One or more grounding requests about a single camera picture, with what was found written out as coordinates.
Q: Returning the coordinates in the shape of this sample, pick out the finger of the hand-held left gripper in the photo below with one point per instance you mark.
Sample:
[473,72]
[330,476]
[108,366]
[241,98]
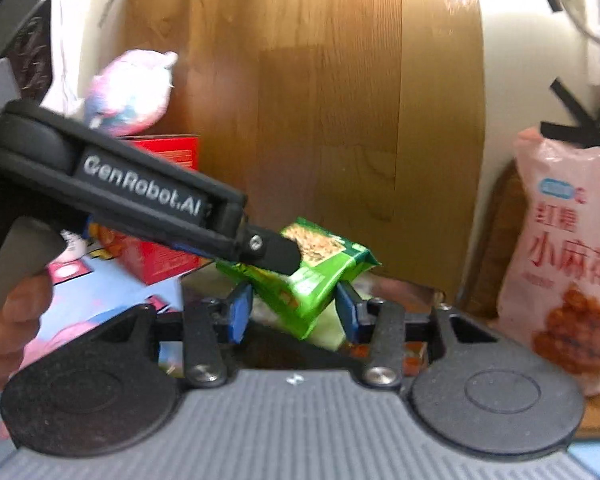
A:
[275,252]

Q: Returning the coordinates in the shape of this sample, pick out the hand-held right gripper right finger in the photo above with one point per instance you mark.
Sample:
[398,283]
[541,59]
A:
[347,310]

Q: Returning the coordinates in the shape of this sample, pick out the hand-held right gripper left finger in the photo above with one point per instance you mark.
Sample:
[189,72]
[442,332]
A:
[240,310]

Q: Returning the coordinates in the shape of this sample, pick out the green cracker packet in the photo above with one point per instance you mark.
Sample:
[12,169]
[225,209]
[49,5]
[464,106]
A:
[300,295]

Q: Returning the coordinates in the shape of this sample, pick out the person's left hand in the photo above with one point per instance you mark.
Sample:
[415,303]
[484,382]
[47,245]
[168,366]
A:
[10,330]

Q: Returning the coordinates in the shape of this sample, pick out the red gift box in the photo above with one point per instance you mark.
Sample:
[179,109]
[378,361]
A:
[170,155]

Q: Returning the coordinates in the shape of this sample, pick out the pastel plush toy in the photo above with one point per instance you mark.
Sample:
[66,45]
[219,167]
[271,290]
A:
[130,95]

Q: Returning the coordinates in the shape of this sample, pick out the printed blanket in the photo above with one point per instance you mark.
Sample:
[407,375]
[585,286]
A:
[105,280]

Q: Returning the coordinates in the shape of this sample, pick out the wooden board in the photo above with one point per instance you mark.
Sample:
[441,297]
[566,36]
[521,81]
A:
[305,85]

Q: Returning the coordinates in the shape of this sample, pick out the large pink snack bag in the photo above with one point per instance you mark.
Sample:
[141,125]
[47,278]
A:
[565,285]

